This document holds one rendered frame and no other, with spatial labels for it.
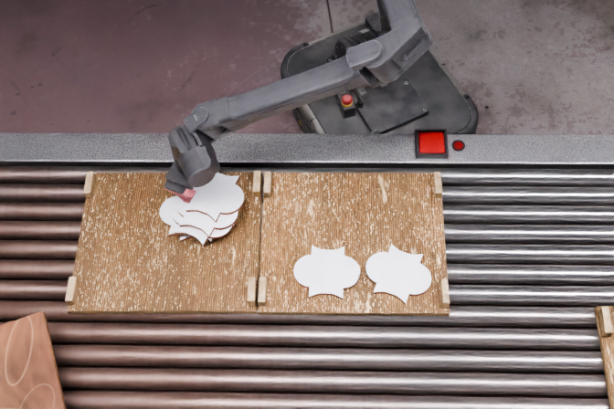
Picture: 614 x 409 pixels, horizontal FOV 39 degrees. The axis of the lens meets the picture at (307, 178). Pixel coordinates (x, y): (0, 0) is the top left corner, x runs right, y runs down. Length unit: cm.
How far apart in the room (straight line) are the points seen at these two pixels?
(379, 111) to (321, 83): 129
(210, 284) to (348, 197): 37
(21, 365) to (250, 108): 68
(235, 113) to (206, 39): 180
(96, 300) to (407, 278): 68
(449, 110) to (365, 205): 108
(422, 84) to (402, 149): 99
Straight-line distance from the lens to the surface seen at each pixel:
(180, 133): 178
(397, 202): 198
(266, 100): 170
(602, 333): 191
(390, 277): 188
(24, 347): 183
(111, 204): 204
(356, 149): 208
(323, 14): 356
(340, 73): 165
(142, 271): 194
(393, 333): 186
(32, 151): 220
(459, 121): 297
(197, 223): 191
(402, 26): 162
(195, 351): 187
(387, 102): 297
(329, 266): 189
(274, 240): 193
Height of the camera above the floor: 266
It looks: 59 degrees down
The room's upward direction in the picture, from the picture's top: 3 degrees counter-clockwise
